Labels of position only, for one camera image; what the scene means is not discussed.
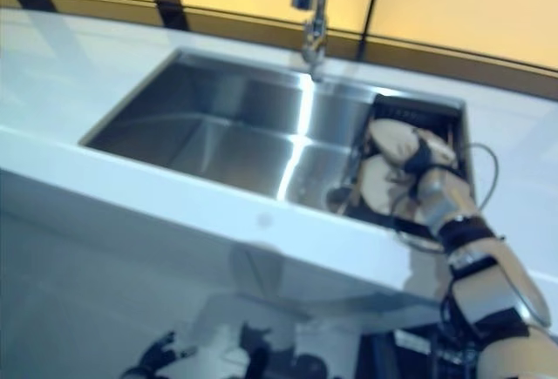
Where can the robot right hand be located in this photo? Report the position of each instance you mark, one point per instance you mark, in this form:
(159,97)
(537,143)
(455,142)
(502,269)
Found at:
(425,154)

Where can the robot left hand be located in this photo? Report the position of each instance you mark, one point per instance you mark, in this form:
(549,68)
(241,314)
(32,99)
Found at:
(159,353)

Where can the small cream round plate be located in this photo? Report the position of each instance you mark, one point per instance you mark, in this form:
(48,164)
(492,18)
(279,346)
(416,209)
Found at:
(392,141)

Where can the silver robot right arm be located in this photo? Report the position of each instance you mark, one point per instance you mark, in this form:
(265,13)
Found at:
(492,274)

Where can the black dish drying rack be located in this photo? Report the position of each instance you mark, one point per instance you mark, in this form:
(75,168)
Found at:
(462,135)

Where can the wide white cabinet door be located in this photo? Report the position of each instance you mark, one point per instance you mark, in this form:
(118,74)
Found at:
(109,287)

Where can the narrow white cabinet door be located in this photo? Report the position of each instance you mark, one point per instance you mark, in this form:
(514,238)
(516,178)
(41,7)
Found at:
(327,344)

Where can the chrome gooseneck kitchen faucet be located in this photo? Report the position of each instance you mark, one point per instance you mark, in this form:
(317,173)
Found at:
(318,17)

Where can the stainless steel sink basin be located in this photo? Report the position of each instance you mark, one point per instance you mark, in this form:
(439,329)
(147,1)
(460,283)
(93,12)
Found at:
(218,144)

